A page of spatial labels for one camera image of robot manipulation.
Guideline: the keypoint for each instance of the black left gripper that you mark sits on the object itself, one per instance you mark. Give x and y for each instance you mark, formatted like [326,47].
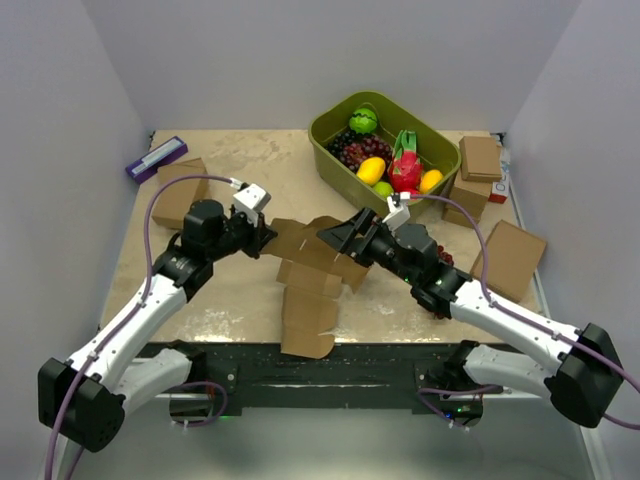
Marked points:
[259,234]

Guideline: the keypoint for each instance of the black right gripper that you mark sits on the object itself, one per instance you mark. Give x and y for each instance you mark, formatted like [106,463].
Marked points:
[343,237]

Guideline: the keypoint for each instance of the brown cardboard box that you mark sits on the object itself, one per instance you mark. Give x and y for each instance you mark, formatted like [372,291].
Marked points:
[313,275]

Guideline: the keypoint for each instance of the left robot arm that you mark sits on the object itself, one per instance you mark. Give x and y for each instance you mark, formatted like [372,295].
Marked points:
[79,397]

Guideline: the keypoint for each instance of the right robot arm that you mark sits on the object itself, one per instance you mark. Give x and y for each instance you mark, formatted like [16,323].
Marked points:
[577,370]

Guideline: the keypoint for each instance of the folded cardboard box upper left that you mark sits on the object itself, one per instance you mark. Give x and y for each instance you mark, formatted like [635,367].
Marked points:
[174,202]

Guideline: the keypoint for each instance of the bottom stacked cardboard box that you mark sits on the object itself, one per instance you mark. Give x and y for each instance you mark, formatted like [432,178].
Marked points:
[455,216]

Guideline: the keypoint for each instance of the stacked cardboard box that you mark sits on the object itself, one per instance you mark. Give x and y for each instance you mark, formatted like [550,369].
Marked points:
[455,216]
[472,196]
[480,159]

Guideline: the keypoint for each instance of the middle stacked cardboard box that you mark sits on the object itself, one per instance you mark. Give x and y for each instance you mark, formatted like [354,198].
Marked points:
[472,196]

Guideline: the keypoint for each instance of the purple flat box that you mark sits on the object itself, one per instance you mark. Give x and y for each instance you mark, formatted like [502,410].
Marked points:
[147,166]

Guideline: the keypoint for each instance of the top stacked cardboard box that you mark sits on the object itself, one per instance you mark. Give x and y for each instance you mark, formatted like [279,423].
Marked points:
[480,159]

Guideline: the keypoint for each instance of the red white small box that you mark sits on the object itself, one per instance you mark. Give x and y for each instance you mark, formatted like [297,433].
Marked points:
[499,192]

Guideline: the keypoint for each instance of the large folded cardboard box right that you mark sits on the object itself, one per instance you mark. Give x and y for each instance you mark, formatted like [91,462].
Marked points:
[514,255]

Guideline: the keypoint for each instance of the green lime toy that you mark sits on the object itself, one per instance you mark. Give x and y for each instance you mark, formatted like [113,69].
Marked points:
[383,189]

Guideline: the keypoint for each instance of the yellow mango toy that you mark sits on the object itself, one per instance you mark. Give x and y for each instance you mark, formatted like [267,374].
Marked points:
[371,170]

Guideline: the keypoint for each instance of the red dragon fruit toy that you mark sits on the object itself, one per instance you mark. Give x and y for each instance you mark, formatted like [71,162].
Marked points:
[405,169]

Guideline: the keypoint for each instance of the dark grapes in bin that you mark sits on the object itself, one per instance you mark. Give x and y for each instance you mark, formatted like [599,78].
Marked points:
[351,149]

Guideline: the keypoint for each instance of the orange yellow fruit toy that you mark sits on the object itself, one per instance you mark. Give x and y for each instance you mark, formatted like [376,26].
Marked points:
[429,180]

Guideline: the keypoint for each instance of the dark red grape bunch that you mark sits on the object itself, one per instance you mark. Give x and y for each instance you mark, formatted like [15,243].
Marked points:
[445,256]

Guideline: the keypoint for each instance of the green round fruit toy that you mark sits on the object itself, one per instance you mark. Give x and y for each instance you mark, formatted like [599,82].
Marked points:
[363,121]

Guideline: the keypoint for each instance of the green plastic bin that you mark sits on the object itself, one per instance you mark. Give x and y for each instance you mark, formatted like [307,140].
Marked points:
[433,149]

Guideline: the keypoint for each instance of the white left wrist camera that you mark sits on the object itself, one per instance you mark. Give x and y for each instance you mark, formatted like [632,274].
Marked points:
[251,199]

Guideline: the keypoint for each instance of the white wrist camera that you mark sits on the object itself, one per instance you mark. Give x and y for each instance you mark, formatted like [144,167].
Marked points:
[398,210]
[251,199]

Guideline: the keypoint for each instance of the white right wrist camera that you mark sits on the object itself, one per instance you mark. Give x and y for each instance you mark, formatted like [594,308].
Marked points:
[398,210]

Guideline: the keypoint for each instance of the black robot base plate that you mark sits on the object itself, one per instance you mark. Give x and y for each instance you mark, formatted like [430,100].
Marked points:
[353,376]

